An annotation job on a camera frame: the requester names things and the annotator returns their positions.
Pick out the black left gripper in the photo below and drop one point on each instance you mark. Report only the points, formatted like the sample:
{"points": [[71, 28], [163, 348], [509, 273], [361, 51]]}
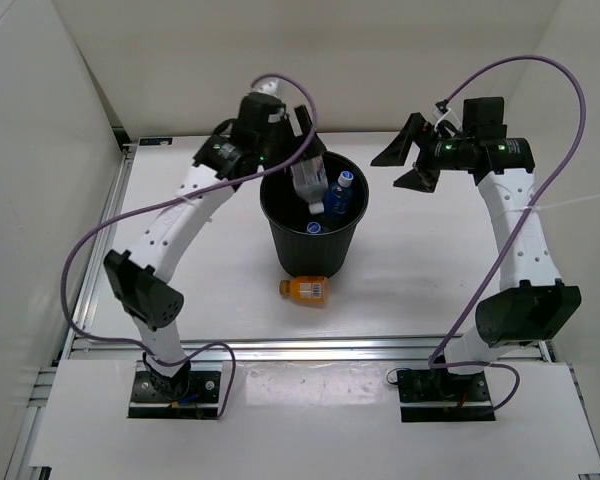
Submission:
{"points": [[304, 127]]}

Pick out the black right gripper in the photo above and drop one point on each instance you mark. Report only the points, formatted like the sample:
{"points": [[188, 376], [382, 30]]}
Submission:
{"points": [[415, 129]]}

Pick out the orange white label clear bottle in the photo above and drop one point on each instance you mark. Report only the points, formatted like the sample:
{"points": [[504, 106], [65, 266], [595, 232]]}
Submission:
{"points": [[310, 183]]}

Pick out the blue label plastic bottle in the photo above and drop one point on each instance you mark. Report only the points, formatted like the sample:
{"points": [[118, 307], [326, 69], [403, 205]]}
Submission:
{"points": [[338, 196]]}

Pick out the orange juice bottle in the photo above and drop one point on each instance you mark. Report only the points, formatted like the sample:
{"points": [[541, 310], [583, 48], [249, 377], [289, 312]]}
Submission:
{"points": [[305, 290]]}

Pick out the clear unlabelled plastic bottle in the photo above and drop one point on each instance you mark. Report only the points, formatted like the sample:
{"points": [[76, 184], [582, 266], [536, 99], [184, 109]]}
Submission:
{"points": [[317, 227]]}

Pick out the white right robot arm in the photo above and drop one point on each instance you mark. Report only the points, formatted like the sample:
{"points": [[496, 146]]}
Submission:
{"points": [[523, 298]]}

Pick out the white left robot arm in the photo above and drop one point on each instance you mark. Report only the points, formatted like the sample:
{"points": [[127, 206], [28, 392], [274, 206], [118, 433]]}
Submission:
{"points": [[262, 137]]}

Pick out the black plastic waste bin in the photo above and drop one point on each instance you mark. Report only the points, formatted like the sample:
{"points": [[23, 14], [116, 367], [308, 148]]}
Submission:
{"points": [[298, 252]]}

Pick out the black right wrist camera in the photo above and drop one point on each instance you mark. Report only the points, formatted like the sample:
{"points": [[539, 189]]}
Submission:
{"points": [[483, 118]]}

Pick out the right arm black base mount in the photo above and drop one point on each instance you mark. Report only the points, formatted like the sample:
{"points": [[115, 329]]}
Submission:
{"points": [[436, 396]]}

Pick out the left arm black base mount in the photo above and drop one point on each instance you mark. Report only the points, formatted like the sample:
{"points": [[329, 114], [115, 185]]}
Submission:
{"points": [[193, 393]]}

